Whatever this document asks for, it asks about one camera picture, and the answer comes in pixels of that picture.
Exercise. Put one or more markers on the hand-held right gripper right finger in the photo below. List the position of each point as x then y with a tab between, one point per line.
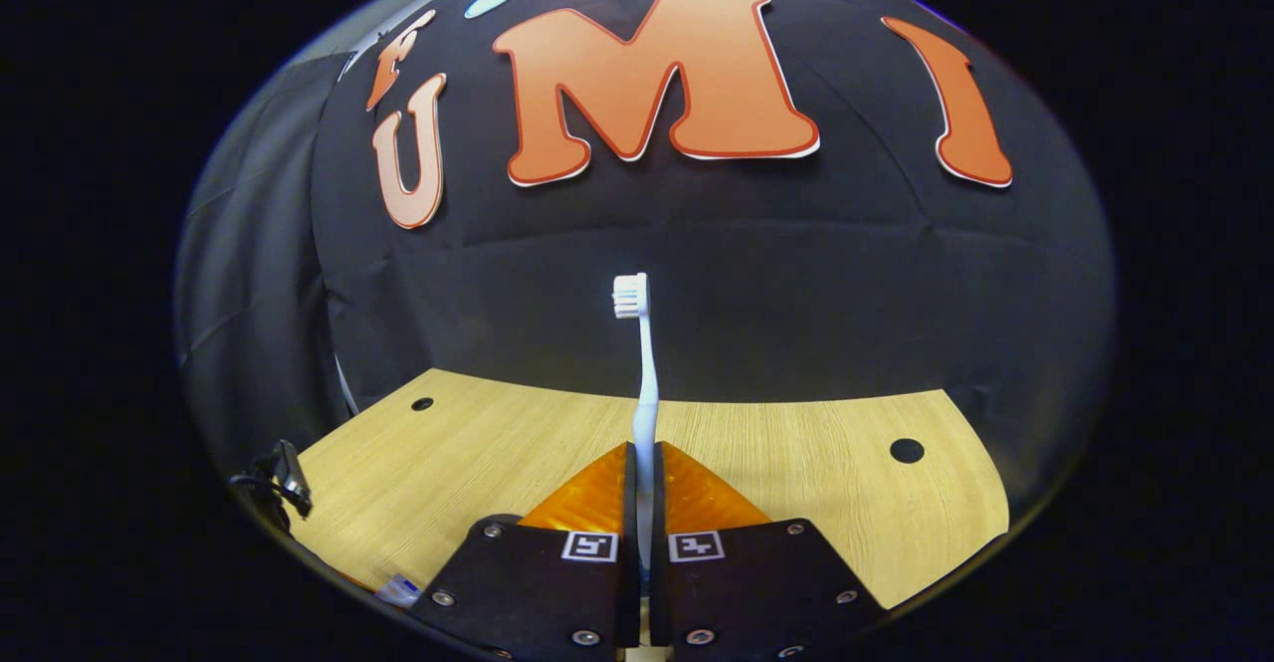
659	602

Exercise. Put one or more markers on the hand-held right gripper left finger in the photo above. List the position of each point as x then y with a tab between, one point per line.
630	592

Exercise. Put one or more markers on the white toothpaste tube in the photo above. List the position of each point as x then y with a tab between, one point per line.
401	590

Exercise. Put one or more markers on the white toothbrush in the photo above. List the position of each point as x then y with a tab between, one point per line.
647	383

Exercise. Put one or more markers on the wooden desktop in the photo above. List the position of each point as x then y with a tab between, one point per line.
846	483

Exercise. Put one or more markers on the white rod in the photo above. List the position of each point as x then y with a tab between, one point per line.
345	388

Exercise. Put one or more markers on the black backdrop cloth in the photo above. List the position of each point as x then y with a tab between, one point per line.
697	244

